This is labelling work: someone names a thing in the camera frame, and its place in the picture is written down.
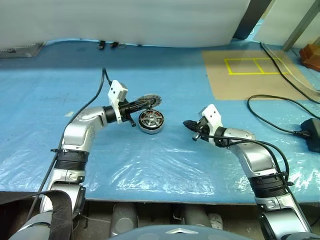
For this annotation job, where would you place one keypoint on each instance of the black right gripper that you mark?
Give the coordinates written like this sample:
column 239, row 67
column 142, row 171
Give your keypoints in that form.
column 203, row 130

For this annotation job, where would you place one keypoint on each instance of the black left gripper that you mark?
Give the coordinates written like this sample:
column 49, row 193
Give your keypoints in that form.
column 125, row 110

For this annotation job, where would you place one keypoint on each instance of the thin metal disc part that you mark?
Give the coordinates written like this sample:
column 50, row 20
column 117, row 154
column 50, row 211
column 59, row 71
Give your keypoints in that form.
column 156, row 100

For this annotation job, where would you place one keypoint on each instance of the silver round motor body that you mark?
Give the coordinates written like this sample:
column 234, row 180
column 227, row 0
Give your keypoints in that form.
column 151, row 122

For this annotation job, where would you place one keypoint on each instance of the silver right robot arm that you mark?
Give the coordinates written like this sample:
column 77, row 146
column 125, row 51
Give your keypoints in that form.
column 257, row 157

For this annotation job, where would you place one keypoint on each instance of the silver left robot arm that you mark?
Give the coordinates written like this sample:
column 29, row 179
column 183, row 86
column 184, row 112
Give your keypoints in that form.
column 80, row 127

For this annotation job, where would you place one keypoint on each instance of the brown cardboard sheet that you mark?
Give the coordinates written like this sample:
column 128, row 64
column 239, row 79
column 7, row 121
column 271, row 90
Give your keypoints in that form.
column 230, row 87

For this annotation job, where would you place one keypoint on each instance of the blue plastic table sheet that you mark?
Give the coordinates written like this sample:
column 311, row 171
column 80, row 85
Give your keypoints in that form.
column 160, row 170

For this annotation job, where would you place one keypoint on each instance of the small silver metal part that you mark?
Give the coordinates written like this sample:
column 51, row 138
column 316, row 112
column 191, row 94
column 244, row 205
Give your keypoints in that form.
column 121, row 46

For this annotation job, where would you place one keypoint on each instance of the small black clip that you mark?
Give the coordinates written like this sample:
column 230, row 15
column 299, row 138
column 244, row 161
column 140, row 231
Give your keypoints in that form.
column 101, row 45
column 114, row 45

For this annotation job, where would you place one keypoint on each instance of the small pale tape piece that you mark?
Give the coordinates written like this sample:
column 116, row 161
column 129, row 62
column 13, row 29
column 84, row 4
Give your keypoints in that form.
column 69, row 114

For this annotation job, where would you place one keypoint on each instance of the white foam sheet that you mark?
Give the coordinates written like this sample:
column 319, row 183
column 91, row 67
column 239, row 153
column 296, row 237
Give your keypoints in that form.
column 125, row 20

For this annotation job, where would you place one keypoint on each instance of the grey cylinder under table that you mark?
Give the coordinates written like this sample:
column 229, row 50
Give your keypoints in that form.
column 123, row 217
column 195, row 215

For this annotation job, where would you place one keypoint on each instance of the white part under table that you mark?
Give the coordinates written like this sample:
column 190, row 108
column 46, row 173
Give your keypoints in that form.
column 215, row 220

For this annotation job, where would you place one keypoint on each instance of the grey robot torso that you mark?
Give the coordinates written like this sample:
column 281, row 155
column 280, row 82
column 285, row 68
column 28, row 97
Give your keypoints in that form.
column 150, row 233

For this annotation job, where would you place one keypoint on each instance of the black power adapter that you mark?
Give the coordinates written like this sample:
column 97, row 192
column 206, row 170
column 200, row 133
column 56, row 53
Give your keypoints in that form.
column 313, row 135

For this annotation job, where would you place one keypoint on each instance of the clear plastic tube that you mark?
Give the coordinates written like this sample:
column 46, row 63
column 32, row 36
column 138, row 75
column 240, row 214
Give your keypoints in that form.
column 307, row 85

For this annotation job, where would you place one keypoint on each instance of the orange brown wooden block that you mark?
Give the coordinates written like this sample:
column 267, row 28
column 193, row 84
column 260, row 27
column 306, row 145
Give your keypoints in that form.
column 311, row 53

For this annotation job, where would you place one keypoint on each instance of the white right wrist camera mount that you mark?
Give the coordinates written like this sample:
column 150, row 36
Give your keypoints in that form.
column 212, row 115

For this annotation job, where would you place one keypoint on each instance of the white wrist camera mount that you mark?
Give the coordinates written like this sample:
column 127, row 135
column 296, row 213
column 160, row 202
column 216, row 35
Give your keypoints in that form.
column 114, row 91
column 212, row 115

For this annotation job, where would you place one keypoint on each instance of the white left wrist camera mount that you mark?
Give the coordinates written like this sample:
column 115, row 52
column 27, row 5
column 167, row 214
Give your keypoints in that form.
column 114, row 91

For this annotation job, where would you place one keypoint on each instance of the black upright post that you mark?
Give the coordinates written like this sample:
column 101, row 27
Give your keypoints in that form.
column 252, row 17

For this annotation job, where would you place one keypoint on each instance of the aluminium frame profile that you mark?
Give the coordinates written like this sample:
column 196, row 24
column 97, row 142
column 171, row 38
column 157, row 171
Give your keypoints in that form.
column 302, row 25

